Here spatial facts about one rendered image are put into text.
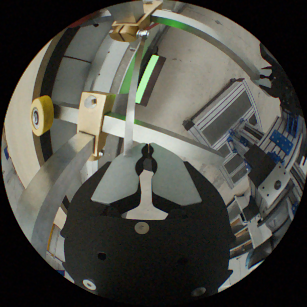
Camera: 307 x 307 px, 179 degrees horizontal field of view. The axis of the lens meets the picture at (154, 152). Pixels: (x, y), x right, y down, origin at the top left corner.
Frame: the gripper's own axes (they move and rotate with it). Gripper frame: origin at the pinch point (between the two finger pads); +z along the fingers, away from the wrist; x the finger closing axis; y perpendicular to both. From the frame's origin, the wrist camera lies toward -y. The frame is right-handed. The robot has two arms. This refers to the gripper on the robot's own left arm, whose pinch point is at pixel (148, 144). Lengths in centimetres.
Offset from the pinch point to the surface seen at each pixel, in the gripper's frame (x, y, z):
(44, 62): -22.1, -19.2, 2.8
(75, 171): -10.4, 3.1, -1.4
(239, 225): 210, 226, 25
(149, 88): -0.5, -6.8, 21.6
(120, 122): -4.7, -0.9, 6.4
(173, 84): 19, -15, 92
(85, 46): -22.2, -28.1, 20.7
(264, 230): 226, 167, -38
